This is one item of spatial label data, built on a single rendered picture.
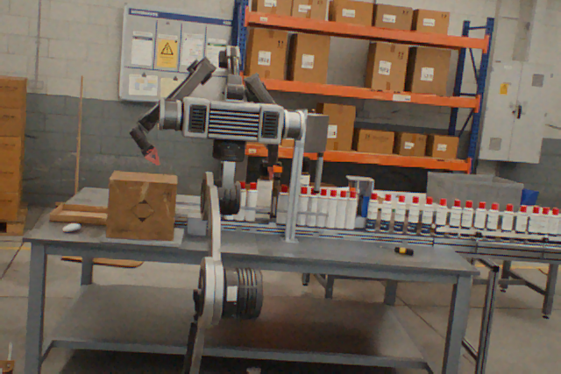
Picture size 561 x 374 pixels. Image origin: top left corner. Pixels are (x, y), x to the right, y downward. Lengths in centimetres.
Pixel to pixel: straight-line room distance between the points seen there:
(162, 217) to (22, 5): 499
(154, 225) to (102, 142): 469
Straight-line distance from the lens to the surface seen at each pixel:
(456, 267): 334
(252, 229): 350
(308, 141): 332
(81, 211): 374
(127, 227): 314
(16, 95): 634
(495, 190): 528
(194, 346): 256
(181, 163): 780
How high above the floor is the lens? 164
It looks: 8 degrees down
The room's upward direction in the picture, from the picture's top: 6 degrees clockwise
